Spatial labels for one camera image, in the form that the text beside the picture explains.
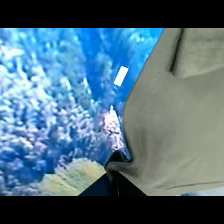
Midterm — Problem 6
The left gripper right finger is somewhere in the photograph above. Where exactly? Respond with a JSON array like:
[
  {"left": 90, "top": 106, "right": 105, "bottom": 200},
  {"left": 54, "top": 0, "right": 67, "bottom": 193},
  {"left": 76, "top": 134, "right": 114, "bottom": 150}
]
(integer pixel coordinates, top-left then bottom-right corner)
[{"left": 111, "top": 169, "right": 148, "bottom": 197}]

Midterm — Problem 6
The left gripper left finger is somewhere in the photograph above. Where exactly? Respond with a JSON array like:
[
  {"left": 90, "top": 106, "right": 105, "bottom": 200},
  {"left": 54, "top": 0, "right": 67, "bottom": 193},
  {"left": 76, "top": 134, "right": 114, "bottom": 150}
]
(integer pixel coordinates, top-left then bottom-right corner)
[{"left": 78, "top": 172, "right": 114, "bottom": 197}]

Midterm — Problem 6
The grey T-shirt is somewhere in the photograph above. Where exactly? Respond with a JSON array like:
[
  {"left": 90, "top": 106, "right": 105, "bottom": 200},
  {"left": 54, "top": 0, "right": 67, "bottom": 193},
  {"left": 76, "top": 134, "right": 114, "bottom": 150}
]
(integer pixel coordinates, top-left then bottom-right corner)
[{"left": 103, "top": 28, "right": 224, "bottom": 197}]

